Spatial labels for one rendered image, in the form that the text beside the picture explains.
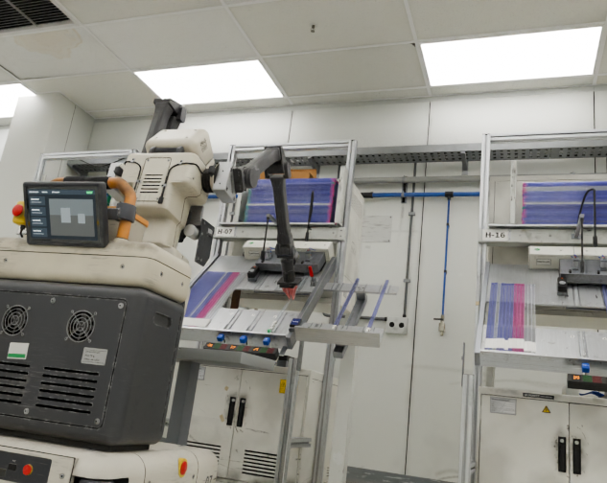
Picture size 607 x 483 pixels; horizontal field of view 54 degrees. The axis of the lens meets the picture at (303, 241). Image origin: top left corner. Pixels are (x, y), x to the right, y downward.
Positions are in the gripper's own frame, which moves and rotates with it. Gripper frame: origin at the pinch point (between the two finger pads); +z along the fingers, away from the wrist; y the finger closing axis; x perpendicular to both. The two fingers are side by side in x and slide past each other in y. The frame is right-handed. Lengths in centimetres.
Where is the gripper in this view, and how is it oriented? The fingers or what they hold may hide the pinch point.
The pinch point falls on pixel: (291, 297)
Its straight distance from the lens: 279.4
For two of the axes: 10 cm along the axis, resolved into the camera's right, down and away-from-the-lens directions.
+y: -9.4, -0.2, 3.4
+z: 1.1, 9.4, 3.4
